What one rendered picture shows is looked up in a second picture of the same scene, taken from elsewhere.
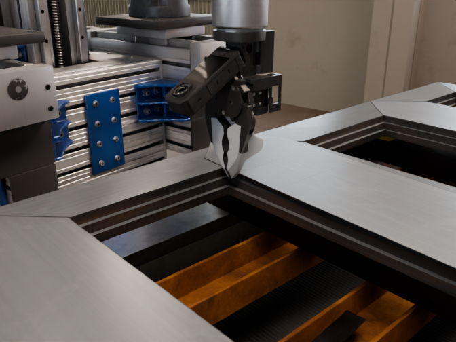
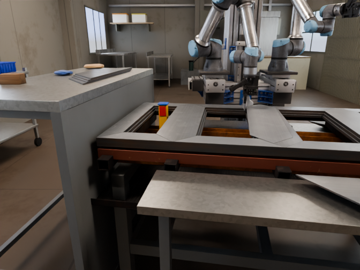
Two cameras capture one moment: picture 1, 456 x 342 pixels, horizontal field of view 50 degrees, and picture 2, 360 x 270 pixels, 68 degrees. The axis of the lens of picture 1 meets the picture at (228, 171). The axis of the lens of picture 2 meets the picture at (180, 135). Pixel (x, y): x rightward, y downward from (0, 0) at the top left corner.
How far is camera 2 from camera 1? 119 cm
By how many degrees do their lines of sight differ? 48
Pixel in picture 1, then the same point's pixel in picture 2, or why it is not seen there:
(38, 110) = (219, 89)
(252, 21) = (248, 73)
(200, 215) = not seen: hidden behind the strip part
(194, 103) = (231, 89)
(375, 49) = not seen: outside the picture
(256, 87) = (248, 88)
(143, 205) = (221, 110)
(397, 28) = not seen: outside the picture
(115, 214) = (214, 109)
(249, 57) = (250, 81)
